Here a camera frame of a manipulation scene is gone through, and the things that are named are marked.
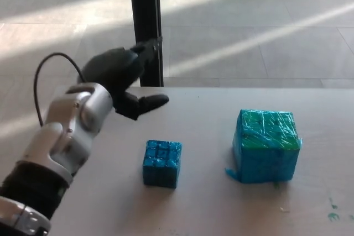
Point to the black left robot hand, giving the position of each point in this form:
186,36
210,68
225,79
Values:
116,73

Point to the small blue taped cube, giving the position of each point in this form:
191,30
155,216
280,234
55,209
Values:
161,162

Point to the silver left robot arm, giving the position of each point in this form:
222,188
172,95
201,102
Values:
55,142

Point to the big blue green taped cube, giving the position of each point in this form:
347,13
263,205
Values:
265,147

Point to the black vertical window frame post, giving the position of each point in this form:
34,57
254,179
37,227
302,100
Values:
146,9

